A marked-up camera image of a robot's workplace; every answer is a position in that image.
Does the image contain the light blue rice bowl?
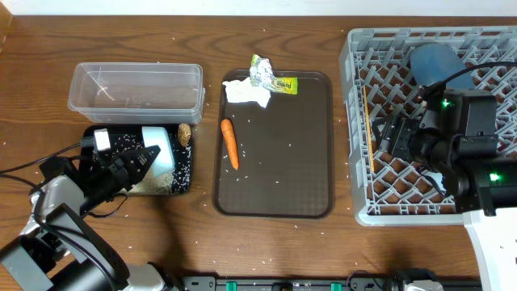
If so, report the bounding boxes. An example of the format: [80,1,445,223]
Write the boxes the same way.
[141,126,175,178]

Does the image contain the brown food scrap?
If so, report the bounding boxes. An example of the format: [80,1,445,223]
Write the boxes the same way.
[177,123,191,147]

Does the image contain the wooden chopstick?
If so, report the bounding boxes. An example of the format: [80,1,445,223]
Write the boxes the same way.
[362,85,375,173]

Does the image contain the dark blue plate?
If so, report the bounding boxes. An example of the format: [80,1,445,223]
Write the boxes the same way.
[410,43,466,86]

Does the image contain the light blue cup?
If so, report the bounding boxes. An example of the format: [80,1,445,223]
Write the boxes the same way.
[426,171,446,192]

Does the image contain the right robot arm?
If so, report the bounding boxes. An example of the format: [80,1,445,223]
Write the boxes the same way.
[372,87,516,290]

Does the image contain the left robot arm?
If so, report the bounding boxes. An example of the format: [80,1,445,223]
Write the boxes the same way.
[1,145,174,290]

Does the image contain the black waste tray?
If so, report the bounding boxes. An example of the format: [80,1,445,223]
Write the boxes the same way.
[83,124,193,196]

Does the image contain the grey plastic dishwasher rack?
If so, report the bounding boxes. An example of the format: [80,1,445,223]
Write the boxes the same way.
[339,26,516,226]

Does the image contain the spilled white rice pile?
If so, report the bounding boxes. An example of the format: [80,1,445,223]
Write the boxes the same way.
[126,169,175,196]

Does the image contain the clear plastic bin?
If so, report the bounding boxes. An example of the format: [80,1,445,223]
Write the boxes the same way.
[68,62,205,124]

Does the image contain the orange carrot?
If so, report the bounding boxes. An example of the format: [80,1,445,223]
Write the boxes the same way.
[221,119,239,170]

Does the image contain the dark brown serving tray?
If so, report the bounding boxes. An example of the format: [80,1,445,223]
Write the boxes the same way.
[212,70,334,219]

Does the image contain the crumpled white napkin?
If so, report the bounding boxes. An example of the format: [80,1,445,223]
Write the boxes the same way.
[222,78,271,108]

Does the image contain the yellow green candy wrapper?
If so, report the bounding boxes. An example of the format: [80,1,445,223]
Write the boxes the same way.
[271,77,298,95]

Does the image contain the crumpled aluminium foil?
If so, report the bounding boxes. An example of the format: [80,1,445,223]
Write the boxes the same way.
[250,54,275,90]

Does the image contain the black rail at table edge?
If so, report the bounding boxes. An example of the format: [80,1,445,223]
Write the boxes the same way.
[176,268,482,291]

